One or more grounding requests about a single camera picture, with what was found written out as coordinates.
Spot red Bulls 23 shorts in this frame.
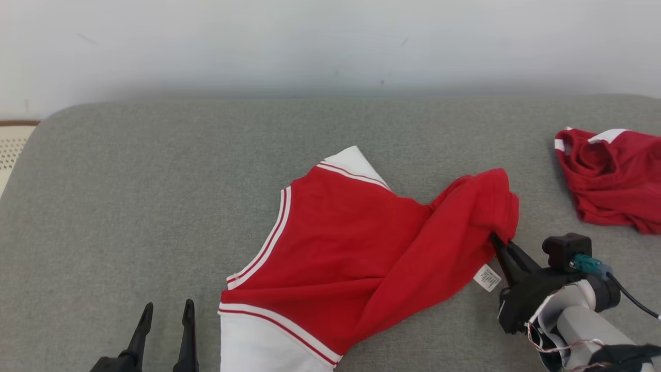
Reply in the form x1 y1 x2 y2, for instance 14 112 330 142
554 127 661 236

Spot grey fabric sofa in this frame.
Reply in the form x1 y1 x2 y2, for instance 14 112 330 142
0 95 661 372

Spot teal right cable connector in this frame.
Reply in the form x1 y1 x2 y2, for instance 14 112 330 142
571 253 613 281

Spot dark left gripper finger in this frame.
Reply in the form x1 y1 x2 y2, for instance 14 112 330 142
173 299 200 372
125 302 154 361

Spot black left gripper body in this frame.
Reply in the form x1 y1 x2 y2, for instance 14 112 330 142
89 351 176 372

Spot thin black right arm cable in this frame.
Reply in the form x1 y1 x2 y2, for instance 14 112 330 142
605 271 661 321

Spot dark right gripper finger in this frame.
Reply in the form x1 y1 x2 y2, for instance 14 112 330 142
489 232 528 289
505 241 544 277

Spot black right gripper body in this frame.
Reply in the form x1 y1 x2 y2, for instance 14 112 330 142
497 268 584 336

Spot thin reddish white wire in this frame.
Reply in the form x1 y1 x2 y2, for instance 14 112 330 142
525 320 606 372

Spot red shirt with white sleeves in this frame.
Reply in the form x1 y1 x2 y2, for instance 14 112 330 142
218 146 520 372

